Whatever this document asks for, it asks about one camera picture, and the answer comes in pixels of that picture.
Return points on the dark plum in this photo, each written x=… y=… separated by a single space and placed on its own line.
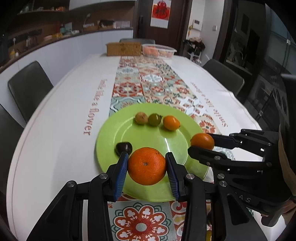
x=123 y=147

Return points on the grey chair table end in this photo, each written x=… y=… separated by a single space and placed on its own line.
x=137 y=40

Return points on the small orange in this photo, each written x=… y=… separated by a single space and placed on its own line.
x=203 y=140

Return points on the small orange kumquat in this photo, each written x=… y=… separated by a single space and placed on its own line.
x=171 y=123

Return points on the green tomato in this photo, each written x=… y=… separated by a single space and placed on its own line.
x=208 y=235
x=154 y=119

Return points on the woven wicker box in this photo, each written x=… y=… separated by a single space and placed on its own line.
x=124 y=49

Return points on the grey chair right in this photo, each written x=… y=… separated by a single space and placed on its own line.
x=227 y=77

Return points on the beige round fruit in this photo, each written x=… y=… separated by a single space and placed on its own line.
x=209 y=219
x=141 y=118

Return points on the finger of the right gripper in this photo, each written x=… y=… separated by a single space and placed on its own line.
x=210 y=158
x=228 y=142

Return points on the grey chair far left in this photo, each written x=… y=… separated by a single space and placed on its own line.
x=28 y=88

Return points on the grey chair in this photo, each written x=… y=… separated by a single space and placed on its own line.
x=10 y=133
x=28 y=88
x=227 y=77

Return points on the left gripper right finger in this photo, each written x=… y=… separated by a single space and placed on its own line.
x=230 y=218

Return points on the patterned table runner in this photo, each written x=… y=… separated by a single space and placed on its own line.
x=174 y=87

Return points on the green plate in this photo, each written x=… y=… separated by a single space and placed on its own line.
x=149 y=146

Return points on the dark wooden door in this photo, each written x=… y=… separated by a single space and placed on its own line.
x=175 y=34

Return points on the grey chair near left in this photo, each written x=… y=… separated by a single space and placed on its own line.
x=10 y=133

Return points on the red wall calendar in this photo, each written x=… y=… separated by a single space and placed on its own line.
x=160 y=14

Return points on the large orange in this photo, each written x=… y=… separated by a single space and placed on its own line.
x=146 y=166

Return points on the white tablecloth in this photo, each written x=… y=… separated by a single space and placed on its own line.
x=58 y=142

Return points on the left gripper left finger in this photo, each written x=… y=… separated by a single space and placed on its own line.
x=62 y=219

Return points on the white plastic basket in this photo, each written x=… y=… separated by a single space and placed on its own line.
x=158 y=51

